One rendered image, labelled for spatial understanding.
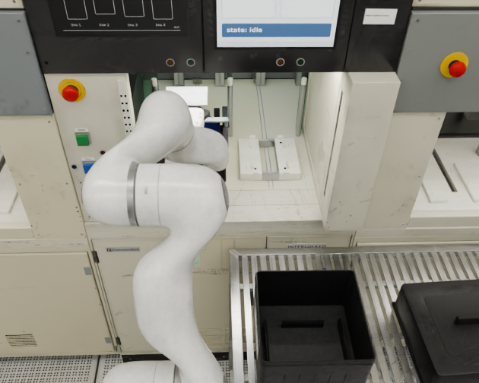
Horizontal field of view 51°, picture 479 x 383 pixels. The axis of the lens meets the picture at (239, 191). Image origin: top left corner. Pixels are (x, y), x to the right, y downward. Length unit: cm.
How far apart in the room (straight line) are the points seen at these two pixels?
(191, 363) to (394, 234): 104
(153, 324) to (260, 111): 140
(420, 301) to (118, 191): 100
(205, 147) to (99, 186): 39
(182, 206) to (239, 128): 127
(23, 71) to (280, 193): 88
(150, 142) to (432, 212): 116
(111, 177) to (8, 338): 157
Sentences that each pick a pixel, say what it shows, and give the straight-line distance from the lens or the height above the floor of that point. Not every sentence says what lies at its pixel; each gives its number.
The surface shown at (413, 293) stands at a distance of 154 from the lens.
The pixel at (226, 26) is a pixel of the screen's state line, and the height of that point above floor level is 152.
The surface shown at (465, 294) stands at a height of 86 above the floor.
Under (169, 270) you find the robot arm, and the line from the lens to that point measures 81.
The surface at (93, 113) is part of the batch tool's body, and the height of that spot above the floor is 128.
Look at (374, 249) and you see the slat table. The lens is 175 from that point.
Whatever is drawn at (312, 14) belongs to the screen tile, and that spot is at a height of 155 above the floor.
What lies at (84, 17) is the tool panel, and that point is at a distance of 126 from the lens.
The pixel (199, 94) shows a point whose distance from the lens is 145.
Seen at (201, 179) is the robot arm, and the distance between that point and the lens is 76.
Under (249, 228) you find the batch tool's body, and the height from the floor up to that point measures 84.
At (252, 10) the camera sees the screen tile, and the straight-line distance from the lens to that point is 122.
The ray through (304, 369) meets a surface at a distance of 130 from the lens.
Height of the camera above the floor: 203
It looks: 42 degrees down
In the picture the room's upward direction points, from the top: 1 degrees clockwise
